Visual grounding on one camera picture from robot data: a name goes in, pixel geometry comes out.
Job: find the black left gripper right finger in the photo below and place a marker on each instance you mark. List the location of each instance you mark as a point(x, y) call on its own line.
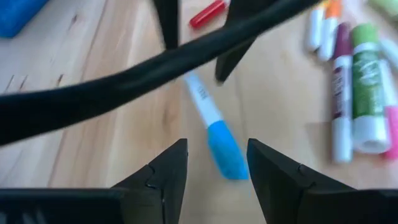
point(276, 186)

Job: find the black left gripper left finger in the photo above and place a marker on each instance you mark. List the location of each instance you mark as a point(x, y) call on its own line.
point(161, 193)

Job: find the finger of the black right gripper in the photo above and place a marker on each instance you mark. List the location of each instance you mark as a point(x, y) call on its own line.
point(169, 21)
point(227, 65)

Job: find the red thin marker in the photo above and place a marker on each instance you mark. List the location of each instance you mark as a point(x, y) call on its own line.
point(206, 15)

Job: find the blue-capped white marker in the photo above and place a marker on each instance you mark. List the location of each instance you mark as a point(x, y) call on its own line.
point(227, 149)

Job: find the orange-capped thin white marker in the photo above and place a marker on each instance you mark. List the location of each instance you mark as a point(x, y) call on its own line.
point(331, 37)

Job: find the maroon thin marker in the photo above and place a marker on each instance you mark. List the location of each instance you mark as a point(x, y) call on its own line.
point(342, 93)

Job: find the pink-capped thin white marker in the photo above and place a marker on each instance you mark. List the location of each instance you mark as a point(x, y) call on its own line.
point(392, 133)

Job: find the blue plastic basket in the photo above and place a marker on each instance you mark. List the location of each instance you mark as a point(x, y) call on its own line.
point(15, 15)

